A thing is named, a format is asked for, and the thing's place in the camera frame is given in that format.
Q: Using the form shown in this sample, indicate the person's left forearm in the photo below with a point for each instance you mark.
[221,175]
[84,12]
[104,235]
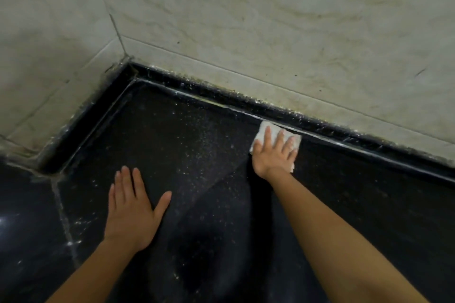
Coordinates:
[96,274]

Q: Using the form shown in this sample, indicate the person's right little finger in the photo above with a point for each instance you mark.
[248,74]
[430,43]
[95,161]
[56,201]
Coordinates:
[294,157]

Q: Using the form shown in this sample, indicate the black stone skirting strip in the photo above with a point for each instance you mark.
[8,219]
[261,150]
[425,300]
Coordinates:
[284,115]

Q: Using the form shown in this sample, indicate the person's left middle finger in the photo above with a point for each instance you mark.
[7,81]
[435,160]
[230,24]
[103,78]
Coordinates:
[127,185]

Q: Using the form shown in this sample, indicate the person's right forearm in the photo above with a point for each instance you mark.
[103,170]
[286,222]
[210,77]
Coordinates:
[337,242]

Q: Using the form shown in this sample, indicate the person's right thumb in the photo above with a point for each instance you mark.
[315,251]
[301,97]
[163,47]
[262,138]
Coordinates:
[255,150]

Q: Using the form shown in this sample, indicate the person's left hand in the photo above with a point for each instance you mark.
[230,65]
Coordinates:
[129,221]

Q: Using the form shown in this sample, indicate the person's left thumb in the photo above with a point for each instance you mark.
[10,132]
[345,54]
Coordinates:
[162,205]

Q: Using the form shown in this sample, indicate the person's right hand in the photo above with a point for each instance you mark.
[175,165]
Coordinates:
[272,160]

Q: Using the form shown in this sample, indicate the person's left little finger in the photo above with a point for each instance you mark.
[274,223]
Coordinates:
[111,199]

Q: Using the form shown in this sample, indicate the white cleaning cloth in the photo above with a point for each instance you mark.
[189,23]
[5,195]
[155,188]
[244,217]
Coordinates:
[261,132]

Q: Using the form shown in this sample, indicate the person's right middle finger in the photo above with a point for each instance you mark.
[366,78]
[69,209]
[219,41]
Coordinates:
[280,140]

